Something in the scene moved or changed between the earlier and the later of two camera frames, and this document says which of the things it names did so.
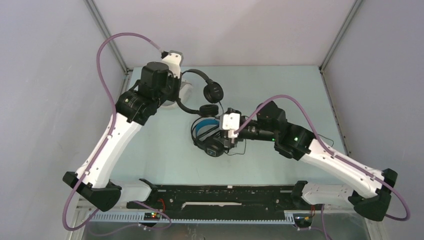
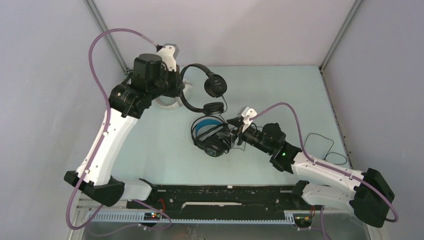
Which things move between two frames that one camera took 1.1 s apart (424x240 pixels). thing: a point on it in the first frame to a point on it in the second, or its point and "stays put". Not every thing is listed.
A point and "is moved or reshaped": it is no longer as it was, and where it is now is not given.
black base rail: [221, 199] stays put
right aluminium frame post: [336, 40] stays put
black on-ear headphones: [213, 94] is moved or reshaped
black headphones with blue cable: [206, 133] stays put
